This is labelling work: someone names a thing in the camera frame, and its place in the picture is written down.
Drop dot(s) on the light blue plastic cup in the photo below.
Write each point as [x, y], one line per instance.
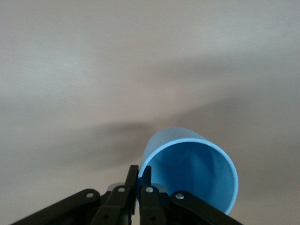
[194, 168]

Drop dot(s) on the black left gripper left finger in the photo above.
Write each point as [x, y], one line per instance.
[117, 199]

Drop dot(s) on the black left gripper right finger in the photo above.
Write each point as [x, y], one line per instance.
[150, 199]

